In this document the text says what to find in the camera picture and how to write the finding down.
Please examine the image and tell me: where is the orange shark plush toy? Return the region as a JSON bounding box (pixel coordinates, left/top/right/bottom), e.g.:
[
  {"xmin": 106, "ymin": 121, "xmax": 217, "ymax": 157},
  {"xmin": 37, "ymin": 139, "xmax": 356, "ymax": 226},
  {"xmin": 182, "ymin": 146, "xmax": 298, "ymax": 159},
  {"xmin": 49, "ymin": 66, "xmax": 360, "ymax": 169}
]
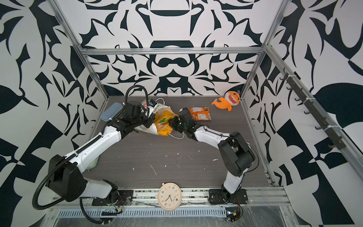
[{"xmin": 211, "ymin": 91, "xmax": 241, "ymax": 111}]

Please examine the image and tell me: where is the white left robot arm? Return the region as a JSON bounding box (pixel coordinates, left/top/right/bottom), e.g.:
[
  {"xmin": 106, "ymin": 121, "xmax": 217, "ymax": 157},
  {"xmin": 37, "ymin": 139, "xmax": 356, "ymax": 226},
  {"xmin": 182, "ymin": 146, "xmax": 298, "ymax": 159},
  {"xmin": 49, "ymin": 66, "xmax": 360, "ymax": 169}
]
[{"xmin": 32, "ymin": 85, "xmax": 157, "ymax": 210}]

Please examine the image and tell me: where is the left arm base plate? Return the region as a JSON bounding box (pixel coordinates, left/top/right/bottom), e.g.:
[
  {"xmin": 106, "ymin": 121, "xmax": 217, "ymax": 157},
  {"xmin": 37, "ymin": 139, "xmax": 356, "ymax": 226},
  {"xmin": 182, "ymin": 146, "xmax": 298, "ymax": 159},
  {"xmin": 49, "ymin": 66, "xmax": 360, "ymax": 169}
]
[{"xmin": 92, "ymin": 190, "xmax": 134, "ymax": 206}]

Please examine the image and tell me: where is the white green paper bag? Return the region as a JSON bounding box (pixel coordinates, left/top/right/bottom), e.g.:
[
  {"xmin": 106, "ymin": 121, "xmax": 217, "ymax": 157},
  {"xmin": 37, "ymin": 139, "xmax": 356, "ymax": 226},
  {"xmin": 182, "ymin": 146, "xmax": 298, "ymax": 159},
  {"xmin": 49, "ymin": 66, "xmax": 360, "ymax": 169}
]
[{"xmin": 135, "ymin": 97, "xmax": 184, "ymax": 139}]

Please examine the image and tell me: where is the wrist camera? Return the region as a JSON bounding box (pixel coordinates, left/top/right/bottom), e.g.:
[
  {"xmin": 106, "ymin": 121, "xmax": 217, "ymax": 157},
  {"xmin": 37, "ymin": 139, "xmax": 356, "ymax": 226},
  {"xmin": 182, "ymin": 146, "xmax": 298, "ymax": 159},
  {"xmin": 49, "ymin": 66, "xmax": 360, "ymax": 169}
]
[
  {"xmin": 147, "ymin": 99, "xmax": 158, "ymax": 109},
  {"xmin": 179, "ymin": 108, "xmax": 193, "ymax": 122}
]

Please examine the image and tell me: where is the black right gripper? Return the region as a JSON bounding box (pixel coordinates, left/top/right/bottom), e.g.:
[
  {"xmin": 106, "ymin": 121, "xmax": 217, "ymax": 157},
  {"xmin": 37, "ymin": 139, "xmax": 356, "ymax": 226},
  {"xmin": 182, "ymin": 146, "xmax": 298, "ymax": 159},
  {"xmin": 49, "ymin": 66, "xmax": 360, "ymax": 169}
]
[{"xmin": 168, "ymin": 116, "xmax": 189, "ymax": 133}]

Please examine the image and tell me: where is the orange snack packet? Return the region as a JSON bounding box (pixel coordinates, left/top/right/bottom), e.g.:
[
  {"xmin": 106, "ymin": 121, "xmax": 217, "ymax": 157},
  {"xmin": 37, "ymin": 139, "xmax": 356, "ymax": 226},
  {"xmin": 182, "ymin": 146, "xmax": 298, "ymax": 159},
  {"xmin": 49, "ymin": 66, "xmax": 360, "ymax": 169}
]
[{"xmin": 190, "ymin": 107, "xmax": 211, "ymax": 121}]

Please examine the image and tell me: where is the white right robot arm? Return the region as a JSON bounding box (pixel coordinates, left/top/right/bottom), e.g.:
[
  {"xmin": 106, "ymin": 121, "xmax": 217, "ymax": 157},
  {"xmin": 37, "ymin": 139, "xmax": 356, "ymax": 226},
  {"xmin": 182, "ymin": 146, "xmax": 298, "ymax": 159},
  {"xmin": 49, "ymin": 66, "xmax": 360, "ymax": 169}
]
[{"xmin": 168, "ymin": 117, "xmax": 255, "ymax": 198}]

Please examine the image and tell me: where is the round wooden clock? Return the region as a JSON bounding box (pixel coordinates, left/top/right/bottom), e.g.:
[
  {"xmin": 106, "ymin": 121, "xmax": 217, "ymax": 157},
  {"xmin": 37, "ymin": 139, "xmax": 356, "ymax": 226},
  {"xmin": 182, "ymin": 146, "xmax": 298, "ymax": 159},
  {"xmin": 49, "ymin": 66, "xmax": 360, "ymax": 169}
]
[{"xmin": 157, "ymin": 183, "xmax": 182, "ymax": 211}]

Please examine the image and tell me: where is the light green tray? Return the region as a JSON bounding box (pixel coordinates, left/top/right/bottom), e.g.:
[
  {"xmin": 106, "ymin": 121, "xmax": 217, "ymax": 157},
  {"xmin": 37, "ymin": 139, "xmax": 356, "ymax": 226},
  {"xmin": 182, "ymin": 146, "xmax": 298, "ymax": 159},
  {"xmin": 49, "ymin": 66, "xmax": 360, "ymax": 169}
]
[{"xmin": 86, "ymin": 157, "xmax": 99, "ymax": 171}]

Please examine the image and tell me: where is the yellow snack packet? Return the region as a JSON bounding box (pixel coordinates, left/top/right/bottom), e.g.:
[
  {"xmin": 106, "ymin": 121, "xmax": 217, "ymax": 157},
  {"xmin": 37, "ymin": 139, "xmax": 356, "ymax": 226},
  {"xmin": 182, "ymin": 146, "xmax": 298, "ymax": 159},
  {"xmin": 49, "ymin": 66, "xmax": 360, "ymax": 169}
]
[{"xmin": 154, "ymin": 110, "xmax": 177, "ymax": 136}]

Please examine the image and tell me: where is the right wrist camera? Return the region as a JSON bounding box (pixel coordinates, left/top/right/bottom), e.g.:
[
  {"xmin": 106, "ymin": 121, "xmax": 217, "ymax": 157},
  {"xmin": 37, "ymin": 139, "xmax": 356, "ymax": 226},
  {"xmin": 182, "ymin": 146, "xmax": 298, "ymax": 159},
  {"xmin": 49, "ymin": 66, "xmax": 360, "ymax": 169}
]
[{"xmin": 179, "ymin": 108, "xmax": 193, "ymax": 122}]

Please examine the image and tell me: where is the wall hook rail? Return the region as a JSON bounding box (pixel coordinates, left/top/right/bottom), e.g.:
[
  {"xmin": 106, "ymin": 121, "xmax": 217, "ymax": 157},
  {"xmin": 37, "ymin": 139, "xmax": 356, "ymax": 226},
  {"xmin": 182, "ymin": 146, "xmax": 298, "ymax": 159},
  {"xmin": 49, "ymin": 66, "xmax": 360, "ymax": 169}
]
[{"xmin": 280, "ymin": 68, "xmax": 347, "ymax": 150}]

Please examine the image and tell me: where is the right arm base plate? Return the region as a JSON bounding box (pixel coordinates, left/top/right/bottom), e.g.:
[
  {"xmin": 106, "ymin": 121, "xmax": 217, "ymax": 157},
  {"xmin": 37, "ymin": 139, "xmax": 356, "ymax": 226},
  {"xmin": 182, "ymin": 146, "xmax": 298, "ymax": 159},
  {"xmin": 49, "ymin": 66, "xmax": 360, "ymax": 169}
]
[{"xmin": 208, "ymin": 187, "xmax": 248, "ymax": 205}]

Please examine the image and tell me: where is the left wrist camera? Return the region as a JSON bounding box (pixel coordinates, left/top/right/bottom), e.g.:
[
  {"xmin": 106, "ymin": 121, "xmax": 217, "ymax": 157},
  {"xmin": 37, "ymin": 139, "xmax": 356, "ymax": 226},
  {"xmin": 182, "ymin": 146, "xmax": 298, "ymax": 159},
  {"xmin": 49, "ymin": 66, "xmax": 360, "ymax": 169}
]
[{"xmin": 147, "ymin": 99, "xmax": 158, "ymax": 109}]

